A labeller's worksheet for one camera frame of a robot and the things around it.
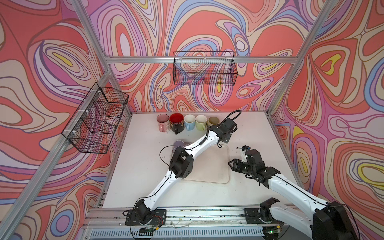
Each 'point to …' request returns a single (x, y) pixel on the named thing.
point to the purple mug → (177, 143)
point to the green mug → (201, 122)
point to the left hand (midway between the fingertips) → (226, 134)
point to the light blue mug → (189, 121)
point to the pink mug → (163, 120)
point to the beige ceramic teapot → (212, 121)
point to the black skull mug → (177, 122)
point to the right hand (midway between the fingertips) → (233, 167)
